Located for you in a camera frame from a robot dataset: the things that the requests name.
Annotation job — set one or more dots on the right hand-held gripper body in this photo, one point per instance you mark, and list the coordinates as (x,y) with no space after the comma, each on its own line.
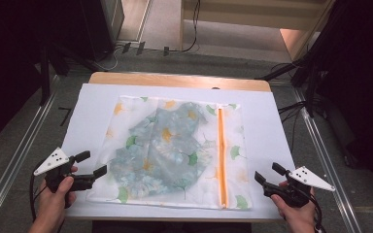
(307,179)

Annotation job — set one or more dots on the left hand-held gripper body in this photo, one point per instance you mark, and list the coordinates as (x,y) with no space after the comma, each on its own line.
(51,161)

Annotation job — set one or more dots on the leaf print mesh laundry bag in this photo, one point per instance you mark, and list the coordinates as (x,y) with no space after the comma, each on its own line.
(230,129)

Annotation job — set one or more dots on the person's right hand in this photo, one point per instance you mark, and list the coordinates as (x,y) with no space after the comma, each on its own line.
(299,213)

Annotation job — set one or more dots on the person's left hand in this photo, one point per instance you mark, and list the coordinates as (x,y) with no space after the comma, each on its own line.
(52,200)

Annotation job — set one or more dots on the white table sheet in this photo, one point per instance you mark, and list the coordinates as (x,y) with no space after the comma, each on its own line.
(90,106)

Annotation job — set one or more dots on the blue-grey tie-dye garment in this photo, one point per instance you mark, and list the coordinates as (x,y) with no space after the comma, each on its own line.
(162,149)

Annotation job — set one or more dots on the black metal stand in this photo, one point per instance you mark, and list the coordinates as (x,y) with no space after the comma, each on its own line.
(307,77)
(45,74)

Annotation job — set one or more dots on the wooden table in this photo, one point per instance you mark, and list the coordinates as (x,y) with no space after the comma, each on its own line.
(175,79)

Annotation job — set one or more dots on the dark cabinet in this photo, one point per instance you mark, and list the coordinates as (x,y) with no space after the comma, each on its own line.
(103,26)

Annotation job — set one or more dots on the light wooden shelf unit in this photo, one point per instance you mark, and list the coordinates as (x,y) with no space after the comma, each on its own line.
(255,16)

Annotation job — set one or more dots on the aluminium floor rail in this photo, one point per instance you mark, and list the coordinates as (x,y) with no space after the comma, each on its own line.
(323,161)
(22,145)

